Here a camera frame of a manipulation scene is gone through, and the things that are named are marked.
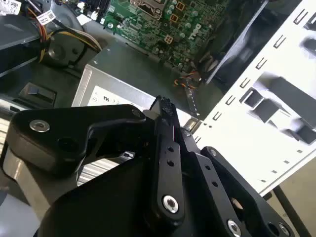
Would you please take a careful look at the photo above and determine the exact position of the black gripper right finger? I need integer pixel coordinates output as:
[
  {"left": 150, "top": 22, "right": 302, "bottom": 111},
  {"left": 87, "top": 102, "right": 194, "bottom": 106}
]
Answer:
[{"left": 179, "top": 127, "right": 297, "bottom": 237}]

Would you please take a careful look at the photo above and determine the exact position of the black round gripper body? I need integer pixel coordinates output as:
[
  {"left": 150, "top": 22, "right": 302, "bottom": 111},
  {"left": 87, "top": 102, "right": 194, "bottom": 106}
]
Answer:
[{"left": 37, "top": 158, "right": 222, "bottom": 237}]

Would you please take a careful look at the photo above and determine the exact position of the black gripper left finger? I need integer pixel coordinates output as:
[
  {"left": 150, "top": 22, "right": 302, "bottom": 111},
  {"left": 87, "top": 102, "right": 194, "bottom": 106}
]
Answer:
[{"left": 6, "top": 95, "right": 187, "bottom": 227}]

